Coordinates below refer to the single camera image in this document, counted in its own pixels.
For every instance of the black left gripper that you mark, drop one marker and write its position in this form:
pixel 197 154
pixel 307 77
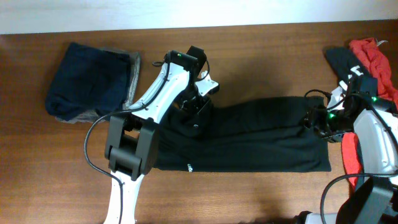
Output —
pixel 197 107

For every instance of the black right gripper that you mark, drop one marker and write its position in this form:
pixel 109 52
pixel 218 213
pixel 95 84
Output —
pixel 313 117

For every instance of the black t-shirt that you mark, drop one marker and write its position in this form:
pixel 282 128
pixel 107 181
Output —
pixel 263 135

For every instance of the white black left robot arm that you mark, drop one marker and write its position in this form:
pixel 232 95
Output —
pixel 133 135

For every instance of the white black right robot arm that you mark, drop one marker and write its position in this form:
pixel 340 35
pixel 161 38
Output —
pixel 355 107

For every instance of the folded navy blue garment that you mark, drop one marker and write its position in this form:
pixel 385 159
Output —
pixel 88 81

